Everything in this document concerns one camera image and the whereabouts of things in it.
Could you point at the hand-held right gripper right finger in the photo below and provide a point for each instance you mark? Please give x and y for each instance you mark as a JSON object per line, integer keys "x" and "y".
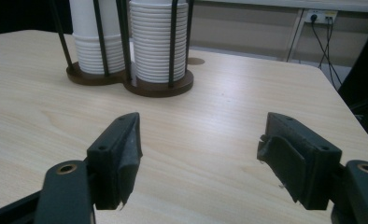
{"x": 303, "y": 155}

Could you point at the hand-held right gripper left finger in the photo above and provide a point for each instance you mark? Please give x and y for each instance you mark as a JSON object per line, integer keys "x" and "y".
{"x": 110, "y": 161}

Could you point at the dark wooden cup holder rack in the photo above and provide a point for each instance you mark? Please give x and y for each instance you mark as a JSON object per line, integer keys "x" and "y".
{"x": 160, "y": 90}

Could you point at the stack of white paper cups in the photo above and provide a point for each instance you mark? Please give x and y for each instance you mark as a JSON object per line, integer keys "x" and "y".
{"x": 85, "y": 37}

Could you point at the dark furniture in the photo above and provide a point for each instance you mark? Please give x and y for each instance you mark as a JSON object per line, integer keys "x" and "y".
{"x": 365, "y": 77}

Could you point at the white desk with leg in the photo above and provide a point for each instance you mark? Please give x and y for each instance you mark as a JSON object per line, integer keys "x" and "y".
{"x": 294, "y": 34}

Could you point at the white wall power socket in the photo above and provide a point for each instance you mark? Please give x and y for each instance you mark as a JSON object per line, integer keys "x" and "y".
{"x": 321, "y": 16}

